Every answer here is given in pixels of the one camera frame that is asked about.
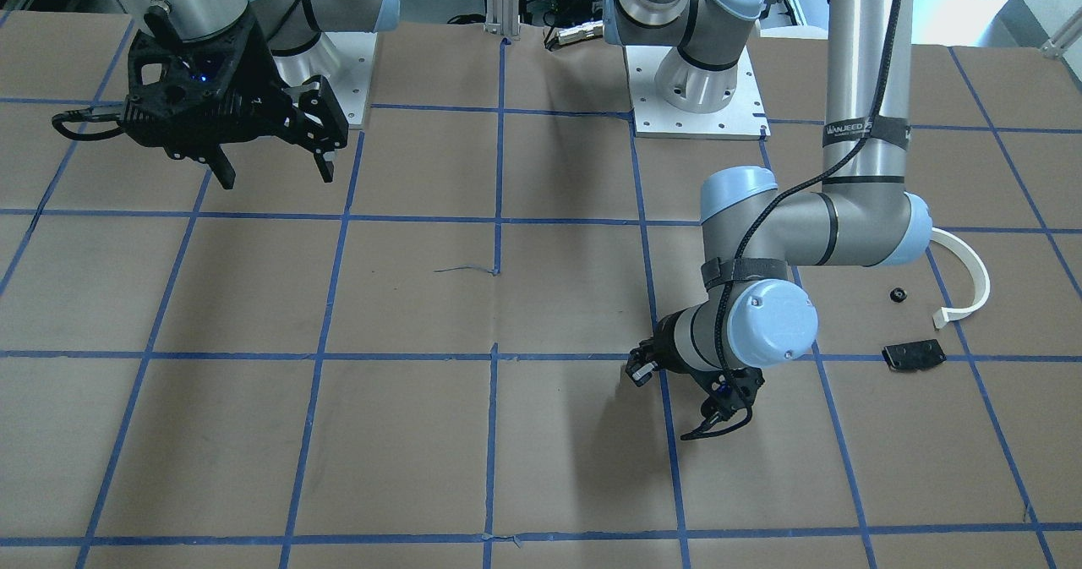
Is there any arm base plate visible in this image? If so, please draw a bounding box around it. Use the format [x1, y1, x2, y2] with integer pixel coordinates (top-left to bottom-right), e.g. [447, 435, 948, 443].
[625, 47, 770, 140]
[324, 32, 379, 129]

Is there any white curved plastic bracket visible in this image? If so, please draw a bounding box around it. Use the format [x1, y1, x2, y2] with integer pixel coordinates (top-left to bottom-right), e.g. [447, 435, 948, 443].
[931, 227, 991, 331]

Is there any black brake pad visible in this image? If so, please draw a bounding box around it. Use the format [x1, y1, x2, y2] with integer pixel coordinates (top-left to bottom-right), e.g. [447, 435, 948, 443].
[882, 339, 947, 373]

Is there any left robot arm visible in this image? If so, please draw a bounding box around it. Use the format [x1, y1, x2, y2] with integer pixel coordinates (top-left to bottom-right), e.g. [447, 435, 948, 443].
[603, 0, 932, 441]

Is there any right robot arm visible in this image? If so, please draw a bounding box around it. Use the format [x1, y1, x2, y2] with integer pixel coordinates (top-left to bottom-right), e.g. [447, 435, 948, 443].
[80, 0, 401, 190]

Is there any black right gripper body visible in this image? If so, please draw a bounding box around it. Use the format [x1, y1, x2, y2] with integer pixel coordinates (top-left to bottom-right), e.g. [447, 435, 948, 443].
[118, 11, 296, 158]

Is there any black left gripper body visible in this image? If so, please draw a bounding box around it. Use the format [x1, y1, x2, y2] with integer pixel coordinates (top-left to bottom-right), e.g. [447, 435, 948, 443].
[632, 341, 765, 391]

